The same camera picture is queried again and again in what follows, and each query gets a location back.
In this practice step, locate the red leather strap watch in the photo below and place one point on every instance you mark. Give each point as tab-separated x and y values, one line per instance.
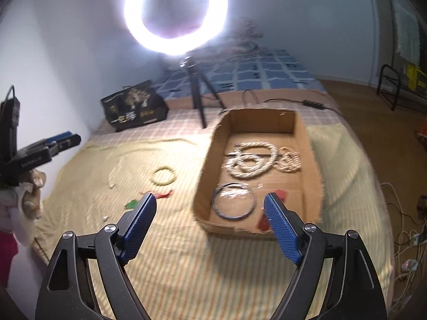
273	216

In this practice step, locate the black tripod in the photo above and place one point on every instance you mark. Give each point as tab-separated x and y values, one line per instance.
196	77

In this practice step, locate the black clothes rack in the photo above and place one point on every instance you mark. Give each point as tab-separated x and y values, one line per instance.
394	87

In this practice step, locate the white gloved left hand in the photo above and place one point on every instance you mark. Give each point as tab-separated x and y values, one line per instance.
21	206

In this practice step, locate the folded floral quilt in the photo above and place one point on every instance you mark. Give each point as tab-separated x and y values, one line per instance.
239	38

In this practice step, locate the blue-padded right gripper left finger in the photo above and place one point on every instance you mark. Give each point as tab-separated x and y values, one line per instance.
133	227

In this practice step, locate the blue checked bedsheet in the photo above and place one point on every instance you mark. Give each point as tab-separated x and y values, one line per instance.
267	69

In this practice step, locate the blue bangle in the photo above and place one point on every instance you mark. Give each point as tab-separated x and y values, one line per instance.
233	201

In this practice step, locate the yellow box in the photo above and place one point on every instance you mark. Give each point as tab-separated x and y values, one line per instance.
415	75

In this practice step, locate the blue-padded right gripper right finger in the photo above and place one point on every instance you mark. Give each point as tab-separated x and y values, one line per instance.
290	238

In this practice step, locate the brown cardboard box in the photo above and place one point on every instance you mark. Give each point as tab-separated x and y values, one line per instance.
268	149

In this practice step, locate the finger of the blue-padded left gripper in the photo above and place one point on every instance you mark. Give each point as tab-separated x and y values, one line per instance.
58	137
68	143

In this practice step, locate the yellow striped cloth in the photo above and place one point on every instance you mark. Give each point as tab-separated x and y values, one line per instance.
181	272

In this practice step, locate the striped hanging towel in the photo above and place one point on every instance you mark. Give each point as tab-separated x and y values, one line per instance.
407	28

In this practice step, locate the white ring light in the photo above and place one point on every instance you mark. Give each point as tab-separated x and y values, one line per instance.
174	27

